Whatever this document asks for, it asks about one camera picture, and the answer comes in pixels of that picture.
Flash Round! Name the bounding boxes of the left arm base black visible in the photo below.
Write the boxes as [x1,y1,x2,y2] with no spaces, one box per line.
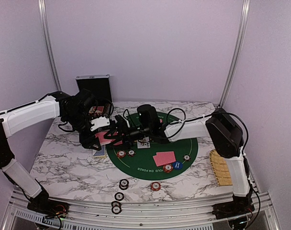
[27,187,69,217]

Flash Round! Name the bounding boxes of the face-up community cards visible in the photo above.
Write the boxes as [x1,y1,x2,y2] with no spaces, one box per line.
[137,137,150,149]

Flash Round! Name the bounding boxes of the blue small blind button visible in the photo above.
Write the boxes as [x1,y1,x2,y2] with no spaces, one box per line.
[172,161,183,170]

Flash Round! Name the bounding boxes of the small orange chip pile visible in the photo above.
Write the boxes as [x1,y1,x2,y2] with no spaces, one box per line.
[116,150,126,158]
[163,164,173,173]

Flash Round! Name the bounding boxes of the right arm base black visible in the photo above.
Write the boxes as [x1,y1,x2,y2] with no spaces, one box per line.
[212,190,255,219]

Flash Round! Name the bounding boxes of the woven bamboo tray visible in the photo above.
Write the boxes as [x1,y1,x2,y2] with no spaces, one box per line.
[209,149,233,186]

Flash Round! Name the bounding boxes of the dark chips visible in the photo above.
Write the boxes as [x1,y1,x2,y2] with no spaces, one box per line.
[128,149,136,157]

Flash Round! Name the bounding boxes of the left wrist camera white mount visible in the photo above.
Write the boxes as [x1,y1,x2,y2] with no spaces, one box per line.
[90,117,110,132]

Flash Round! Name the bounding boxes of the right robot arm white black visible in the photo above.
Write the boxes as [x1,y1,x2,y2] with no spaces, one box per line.
[104,104,251,215]

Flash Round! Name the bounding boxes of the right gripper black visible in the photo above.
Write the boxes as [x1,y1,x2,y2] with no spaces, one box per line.
[103,123,151,150]

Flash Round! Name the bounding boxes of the round green poker mat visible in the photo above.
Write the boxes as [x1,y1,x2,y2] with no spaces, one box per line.
[106,138,199,181]

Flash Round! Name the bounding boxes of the card deck box in case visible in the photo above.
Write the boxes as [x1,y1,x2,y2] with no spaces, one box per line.
[89,106,104,115]

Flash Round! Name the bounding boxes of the fallen dark chip on table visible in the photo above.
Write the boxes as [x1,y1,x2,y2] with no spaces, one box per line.
[114,192,124,201]

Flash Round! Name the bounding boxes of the fallen dark chip lower rail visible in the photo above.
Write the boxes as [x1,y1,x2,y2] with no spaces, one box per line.
[112,206,122,215]

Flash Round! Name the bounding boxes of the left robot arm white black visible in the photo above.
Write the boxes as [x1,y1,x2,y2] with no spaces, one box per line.
[0,90,100,213]

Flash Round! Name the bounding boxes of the orange red chip stack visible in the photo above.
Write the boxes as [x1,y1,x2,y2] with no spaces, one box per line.
[151,182,161,191]

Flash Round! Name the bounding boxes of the dark brown chip stack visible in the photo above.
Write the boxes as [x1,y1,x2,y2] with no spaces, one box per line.
[119,179,129,190]

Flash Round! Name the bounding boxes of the dealt red-backed cards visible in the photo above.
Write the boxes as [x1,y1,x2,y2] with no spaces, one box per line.
[110,140,123,146]

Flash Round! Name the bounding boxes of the front aluminium rail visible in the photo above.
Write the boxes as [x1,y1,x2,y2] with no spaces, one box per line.
[0,190,281,230]

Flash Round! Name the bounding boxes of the red-backed playing card deck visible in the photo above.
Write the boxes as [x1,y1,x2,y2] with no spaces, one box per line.
[95,131,113,145]

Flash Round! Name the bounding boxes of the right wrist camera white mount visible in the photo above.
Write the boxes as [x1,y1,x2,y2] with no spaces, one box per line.
[115,115,130,129]

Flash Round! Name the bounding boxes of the right chip row in case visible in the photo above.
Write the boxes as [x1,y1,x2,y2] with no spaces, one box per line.
[102,103,112,117]

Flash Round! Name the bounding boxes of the playing card box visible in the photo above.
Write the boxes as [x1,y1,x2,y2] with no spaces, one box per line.
[92,146,106,159]

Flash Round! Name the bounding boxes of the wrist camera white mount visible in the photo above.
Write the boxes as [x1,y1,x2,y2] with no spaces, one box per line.
[90,117,110,132]
[115,115,130,129]

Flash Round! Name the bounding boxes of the aluminium poker case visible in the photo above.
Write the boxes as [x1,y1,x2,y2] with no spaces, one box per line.
[76,74,114,118]

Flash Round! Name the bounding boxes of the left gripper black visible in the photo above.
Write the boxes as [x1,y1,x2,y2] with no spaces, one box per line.
[64,111,101,150]

